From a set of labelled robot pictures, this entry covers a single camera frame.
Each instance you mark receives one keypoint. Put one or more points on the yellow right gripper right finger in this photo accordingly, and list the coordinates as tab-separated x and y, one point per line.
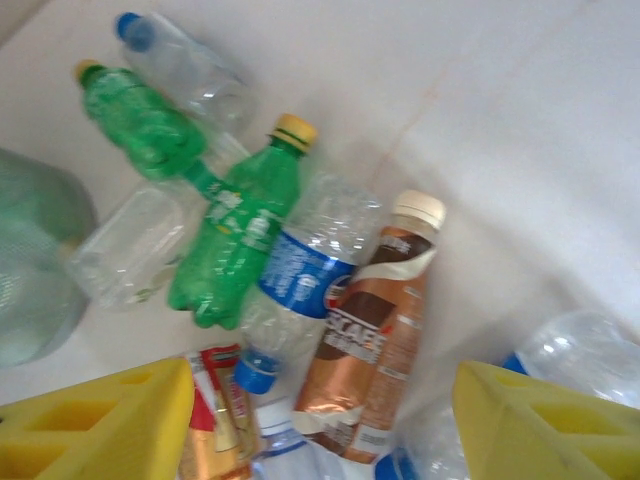
550	440

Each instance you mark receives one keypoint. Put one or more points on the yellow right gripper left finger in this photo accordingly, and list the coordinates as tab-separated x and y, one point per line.
90	435

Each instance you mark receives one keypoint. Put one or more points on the clear bottle blue label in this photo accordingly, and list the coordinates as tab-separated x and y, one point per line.
575	350
300	275

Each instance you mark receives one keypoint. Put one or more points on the clear bottle blue cap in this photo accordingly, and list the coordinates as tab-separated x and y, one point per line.
430	440
200	85

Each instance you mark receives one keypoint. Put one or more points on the red yellow bottle white cap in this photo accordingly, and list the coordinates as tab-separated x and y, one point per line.
225	400

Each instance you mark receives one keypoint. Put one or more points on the clear bottle green cap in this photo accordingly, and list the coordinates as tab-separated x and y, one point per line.
130	250

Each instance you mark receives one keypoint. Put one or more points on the tall clear bottle white cap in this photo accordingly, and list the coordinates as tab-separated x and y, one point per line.
280	445

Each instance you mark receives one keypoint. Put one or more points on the brown coffee bottle cream cap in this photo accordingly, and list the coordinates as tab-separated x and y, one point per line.
360	350

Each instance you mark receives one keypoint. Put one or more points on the green bottle yellow cap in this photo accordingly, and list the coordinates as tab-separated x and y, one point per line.
235	240
140	125

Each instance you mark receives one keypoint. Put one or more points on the gray mesh waste bin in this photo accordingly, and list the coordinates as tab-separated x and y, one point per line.
35	260

